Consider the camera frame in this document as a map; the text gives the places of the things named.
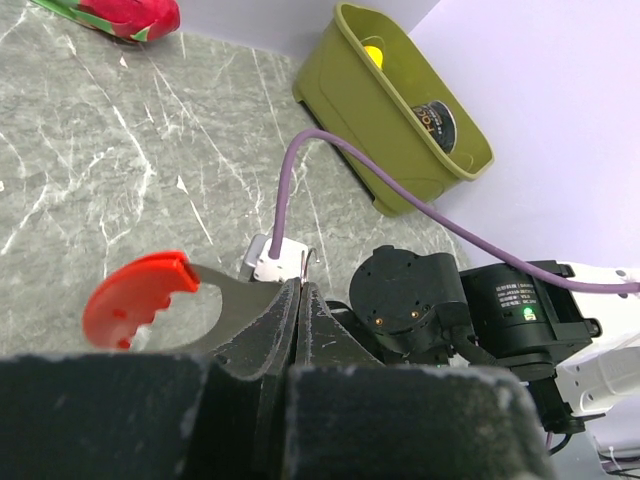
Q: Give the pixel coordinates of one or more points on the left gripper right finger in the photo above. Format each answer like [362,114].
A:
[348,417]

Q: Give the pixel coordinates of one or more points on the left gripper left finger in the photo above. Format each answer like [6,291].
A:
[213,410]

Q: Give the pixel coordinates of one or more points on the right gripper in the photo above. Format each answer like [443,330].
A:
[402,306]

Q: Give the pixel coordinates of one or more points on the red and silver key organizer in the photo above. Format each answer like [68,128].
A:
[127,301]

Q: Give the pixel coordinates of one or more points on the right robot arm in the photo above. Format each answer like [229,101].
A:
[569,331]

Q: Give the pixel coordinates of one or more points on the black labelled cup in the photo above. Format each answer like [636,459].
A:
[439,122]

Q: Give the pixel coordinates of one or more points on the olive green plastic bin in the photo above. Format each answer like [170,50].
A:
[370,108]

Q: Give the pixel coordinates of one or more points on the yellow pear toy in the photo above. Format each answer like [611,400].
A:
[375,54]

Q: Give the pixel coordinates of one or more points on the red dragon fruit toy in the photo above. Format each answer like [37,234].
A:
[137,21]

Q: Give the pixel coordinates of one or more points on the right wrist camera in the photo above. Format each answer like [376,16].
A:
[258,266]

